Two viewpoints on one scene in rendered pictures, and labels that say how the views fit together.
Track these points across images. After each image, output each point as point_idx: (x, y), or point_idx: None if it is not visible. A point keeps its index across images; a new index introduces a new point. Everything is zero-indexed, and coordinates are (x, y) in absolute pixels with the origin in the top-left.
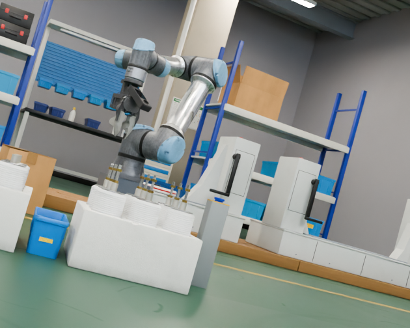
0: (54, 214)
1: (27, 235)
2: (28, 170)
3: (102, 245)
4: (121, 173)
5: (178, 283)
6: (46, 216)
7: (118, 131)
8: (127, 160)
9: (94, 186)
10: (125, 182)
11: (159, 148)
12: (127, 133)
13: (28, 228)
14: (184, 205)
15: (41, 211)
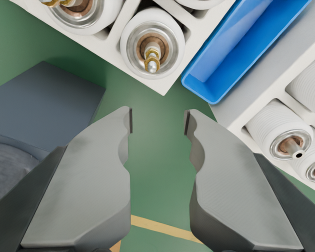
0: (192, 87)
1: (184, 109)
2: (273, 126)
3: None
4: (31, 166)
5: None
6: (200, 91)
7: (200, 112)
8: None
9: (183, 54)
10: (28, 138)
11: None
12: (125, 112)
13: (144, 158)
14: None
15: (207, 97)
